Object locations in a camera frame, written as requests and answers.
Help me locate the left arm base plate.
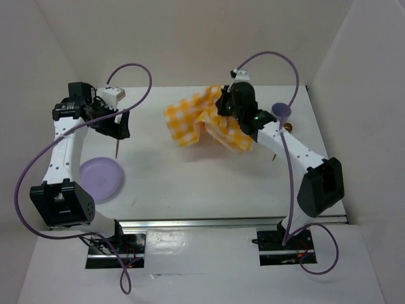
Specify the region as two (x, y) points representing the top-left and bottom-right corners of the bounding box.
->
(83, 232), (146, 269)

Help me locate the copper spoon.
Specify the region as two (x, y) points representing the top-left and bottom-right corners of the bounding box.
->
(272, 123), (294, 162)

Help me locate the aluminium rail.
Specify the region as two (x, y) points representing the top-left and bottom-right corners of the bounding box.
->
(85, 89), (96, 101)
(112, 216), (348, 231)

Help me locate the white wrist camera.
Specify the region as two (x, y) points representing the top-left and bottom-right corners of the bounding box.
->
(101, 87), (126, 110)
(230, 68), (250, 84)

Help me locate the aluminium left rail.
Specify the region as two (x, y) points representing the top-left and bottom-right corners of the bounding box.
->
(85, 89), (96, 101)

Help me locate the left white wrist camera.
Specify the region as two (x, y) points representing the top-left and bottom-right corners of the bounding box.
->
(101, 87), (126, 110)

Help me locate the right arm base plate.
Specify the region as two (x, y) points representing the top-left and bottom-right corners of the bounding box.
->
(251, 230), (317, 266)

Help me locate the yellow checkered cloth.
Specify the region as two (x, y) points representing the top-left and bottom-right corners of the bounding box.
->
(164, 85), (254, 153)

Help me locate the copper fork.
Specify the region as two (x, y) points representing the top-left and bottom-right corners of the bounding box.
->
(115, 139), (120, 159)

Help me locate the aluminium front rail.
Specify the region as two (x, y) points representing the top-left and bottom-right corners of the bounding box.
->
(112, 216), (348, 231)

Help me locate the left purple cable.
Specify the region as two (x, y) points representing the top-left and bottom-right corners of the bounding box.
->
(15, 63), (153, 295)

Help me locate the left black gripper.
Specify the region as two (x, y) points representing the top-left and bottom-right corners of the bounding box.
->
(89, 99), (130, 140)

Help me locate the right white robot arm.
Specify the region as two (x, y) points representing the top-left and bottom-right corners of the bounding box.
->
(216, 82), (344, 248)

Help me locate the lavender cup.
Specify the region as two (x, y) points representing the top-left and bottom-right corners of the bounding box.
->
(271, 103), (292, 123)

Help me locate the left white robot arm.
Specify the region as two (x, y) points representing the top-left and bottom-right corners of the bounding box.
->
(30, 82), (130, 253)

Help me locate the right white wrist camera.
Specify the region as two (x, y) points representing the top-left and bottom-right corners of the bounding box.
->
(230, 68), (250, 84)

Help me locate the lavender plate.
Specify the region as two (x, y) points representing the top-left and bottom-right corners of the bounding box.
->
(79, 157), (124, 205)

